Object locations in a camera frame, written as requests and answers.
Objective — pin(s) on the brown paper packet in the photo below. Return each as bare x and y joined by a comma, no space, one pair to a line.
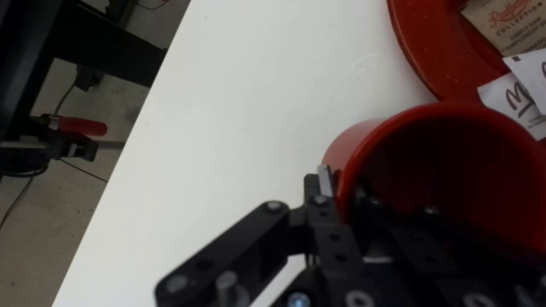
505,23

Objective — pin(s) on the red round plate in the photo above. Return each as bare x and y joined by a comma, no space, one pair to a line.
436,52

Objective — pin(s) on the black table frame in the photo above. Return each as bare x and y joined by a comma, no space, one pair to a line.
56,52

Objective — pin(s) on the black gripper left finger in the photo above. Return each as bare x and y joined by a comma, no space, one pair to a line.
326,240

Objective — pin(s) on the red plastic cup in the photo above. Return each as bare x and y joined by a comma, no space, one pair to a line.
443,160

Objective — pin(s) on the white paper packet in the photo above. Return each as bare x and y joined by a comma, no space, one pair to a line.
525,95

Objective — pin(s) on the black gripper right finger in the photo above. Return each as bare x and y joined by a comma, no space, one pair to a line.
431,257

